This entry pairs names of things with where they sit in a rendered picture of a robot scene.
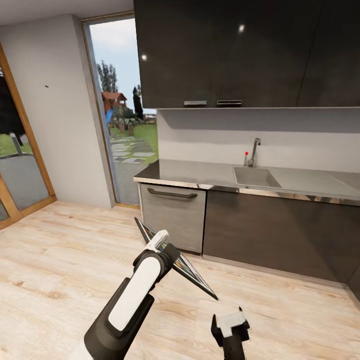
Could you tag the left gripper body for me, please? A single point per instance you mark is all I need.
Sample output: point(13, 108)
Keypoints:
point(172, 253)

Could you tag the dishwasher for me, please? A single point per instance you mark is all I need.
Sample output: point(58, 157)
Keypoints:
point(178, 210)

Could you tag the door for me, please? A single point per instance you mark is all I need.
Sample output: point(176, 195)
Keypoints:
point(25, 186)

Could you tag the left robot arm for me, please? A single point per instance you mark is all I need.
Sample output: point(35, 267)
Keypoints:
point(114, 330)

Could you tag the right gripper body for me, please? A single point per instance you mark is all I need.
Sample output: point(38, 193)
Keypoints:
point(234, 342)

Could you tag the poster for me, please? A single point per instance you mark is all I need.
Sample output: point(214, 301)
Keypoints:
point(181, 265)

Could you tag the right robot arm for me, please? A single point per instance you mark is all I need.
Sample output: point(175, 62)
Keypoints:
point(230, 334)

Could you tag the drop in sink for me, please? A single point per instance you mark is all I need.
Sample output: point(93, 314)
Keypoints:
point(313, 182)

